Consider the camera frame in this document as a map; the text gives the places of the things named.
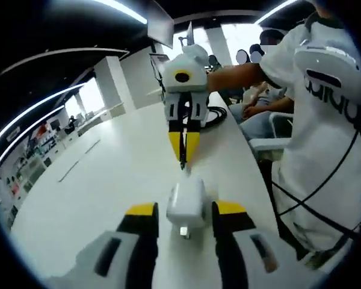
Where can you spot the person in white shirt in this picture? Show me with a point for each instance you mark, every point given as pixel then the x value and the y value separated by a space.
pixel 313 150

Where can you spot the white square pillar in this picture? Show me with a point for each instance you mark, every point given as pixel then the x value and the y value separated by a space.
pixel 218 45
pixel 114 84

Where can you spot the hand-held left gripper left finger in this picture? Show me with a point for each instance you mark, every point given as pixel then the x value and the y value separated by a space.
pixel 129 250

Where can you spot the white charger adapter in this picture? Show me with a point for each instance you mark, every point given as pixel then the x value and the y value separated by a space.
pixel 186 204

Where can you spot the white chair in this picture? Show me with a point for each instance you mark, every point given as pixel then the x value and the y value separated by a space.
pixel 267 143

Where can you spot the white ceiling light strip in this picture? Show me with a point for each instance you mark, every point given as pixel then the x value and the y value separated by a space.
pixel 33 116
pixel 275 12
pixel 123 10

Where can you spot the white desk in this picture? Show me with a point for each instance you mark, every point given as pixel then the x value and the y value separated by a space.
pixel 93 180

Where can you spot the white chest device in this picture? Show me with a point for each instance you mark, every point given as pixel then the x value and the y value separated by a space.
pixel 319 55

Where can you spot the large dark monitor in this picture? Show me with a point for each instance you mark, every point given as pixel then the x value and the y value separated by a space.
pixel 161 30

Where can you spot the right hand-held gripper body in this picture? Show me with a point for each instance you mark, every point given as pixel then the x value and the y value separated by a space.
pixel 195 63

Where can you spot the grey thin panel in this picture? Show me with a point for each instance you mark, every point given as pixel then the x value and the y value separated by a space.
pixel 191 34

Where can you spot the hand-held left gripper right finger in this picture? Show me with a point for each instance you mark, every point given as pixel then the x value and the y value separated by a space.
pixel 237 250

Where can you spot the white display shelves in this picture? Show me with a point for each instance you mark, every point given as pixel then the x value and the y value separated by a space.
pixel 27 168

